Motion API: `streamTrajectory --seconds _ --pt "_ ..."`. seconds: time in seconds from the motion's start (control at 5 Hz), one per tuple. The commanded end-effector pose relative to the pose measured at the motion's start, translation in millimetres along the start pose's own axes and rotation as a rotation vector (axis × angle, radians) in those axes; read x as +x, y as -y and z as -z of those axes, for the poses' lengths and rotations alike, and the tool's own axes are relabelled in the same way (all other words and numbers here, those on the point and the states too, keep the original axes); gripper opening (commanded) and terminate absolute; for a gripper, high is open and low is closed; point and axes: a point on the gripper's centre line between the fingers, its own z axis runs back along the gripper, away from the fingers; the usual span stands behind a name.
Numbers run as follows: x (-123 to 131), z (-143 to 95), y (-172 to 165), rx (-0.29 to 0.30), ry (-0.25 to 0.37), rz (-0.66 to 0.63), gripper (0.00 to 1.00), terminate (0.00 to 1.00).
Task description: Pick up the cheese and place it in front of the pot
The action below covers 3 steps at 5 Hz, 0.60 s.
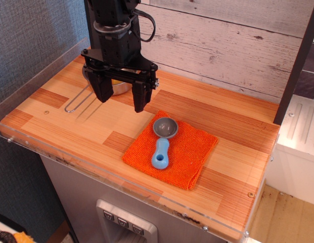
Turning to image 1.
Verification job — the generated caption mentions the stainless steel pot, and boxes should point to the stainless steel pot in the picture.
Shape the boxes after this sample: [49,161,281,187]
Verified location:
[64,65,132,113]

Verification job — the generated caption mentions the yellow cheese wedge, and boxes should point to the yellow cheese wedge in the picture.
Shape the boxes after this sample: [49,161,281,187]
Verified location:
[111,79,122,86]

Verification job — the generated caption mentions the blue grey ice cream scoop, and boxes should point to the blue grey ice cream scoop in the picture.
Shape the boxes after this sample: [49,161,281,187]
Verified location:
[151,117,178,170]

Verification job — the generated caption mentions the orange object bottom left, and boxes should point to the orange object bottom left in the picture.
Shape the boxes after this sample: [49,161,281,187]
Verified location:
[13,232,34,243]

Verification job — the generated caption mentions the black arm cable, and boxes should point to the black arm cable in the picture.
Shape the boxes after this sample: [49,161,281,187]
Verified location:
[131,9,157,43]

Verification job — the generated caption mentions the clear acrylic guard rail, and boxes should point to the clear acrylic guard rail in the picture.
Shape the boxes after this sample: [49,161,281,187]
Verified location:
[0,39,279,242]

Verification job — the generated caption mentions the silver dispenser button panel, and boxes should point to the silver dispenser button panel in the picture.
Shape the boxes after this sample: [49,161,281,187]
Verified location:
[96,199,158,242]

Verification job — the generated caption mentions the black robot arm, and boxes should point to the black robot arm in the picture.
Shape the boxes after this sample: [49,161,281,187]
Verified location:
[81,1,158,113]

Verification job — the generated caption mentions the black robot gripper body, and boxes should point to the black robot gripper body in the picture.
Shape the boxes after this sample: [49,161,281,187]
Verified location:
[81,19,159,90]

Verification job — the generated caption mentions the dark right frame post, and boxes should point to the dark right frame post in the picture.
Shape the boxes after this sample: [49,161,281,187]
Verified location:
[274,7,314,125]

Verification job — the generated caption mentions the orange knitted cloth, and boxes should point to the orange knitted cloth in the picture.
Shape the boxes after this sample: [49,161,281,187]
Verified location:
[122,110,218,190]

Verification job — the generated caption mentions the grey toy fridge cabinet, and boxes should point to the grey toy fridge cabinet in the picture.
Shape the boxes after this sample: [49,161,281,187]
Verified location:
[39,154,238,243]

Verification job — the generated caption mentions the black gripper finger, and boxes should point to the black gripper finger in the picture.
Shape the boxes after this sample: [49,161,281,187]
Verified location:
[132,81,152,113]
[88,72,114,103]

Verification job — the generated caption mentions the white toy sink unit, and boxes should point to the white toy sink unit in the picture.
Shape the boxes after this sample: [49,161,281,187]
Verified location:
[265,95,314,204]

